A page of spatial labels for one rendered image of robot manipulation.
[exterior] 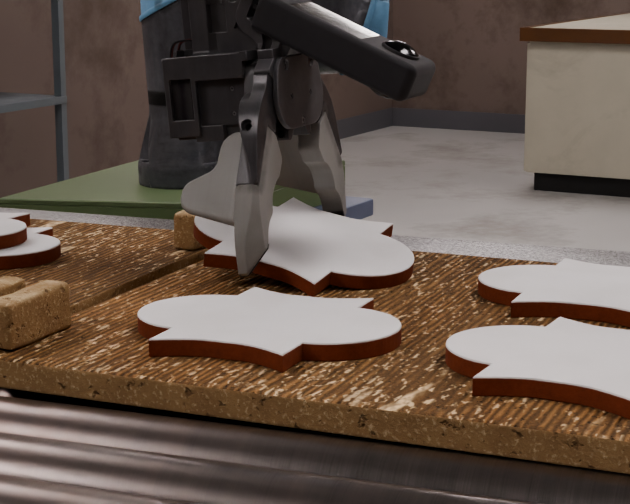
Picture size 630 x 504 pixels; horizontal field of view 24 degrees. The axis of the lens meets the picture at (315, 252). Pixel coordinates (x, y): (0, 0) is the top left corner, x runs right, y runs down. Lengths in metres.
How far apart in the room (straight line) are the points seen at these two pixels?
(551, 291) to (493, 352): 0.14
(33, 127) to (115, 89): 0.63
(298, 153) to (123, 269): 0.14
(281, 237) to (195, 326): 0.18
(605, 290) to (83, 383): 0.32
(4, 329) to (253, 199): 0.19
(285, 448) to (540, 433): 0.12
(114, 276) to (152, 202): 0.50
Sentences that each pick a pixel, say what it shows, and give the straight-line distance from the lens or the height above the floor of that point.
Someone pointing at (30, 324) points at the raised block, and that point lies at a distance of 0.80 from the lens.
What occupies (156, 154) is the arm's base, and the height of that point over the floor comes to 0.93.
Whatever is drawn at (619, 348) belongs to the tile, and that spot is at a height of 0.95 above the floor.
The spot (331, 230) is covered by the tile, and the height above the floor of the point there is 0.96.
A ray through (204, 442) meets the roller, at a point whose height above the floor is 0.92.
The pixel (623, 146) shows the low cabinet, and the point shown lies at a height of 0.24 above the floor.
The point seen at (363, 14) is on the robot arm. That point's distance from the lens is 1.49.
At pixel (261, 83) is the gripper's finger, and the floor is 1.06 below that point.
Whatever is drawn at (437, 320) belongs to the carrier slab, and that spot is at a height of 0.94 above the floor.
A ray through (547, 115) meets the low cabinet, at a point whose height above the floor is 0.37.
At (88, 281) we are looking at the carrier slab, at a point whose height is 0.94.
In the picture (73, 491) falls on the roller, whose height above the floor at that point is 0.92.
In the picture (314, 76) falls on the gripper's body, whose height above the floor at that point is 1.06.
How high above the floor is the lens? 1.15
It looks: 12 degrees down
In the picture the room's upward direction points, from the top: straight up
